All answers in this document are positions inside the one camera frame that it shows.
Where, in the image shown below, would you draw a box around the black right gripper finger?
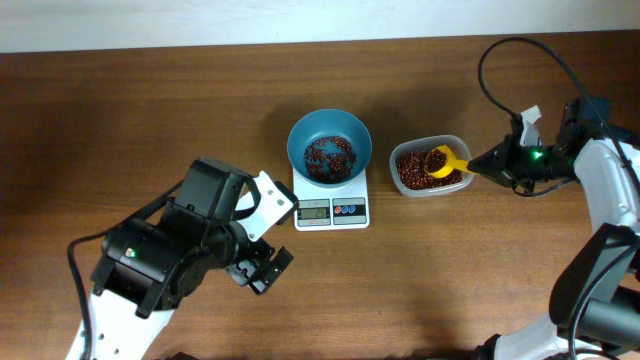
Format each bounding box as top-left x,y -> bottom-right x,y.
472,165 -> 515,188
467,142 -> 511,170

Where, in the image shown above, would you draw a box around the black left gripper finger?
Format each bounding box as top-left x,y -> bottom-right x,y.
248,247 -> 294,295
226,260 -> 263,286

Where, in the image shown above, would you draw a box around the yellow plastic scoop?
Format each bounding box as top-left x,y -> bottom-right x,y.
424,145 -> 473,179

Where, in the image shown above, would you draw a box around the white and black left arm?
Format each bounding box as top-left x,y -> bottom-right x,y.
67,157 -> 299,359

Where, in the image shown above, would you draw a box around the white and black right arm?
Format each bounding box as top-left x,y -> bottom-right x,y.
468,98 -> 639,359

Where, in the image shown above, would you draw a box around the white digital kitchen scale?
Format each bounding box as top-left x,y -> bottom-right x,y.
293,170 -> 370,232

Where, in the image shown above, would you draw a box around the red beans in bowl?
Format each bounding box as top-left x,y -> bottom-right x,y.
303,136 -> 356,184

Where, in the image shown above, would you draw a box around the blue-grey plastic bowl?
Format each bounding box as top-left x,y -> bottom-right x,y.
287,109 -> 373,183

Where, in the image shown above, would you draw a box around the clear plastic bean container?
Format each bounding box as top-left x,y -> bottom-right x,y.
389,135 -> 473,197

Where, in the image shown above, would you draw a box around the red beans in container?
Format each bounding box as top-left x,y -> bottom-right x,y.
395,151 -> 462,190

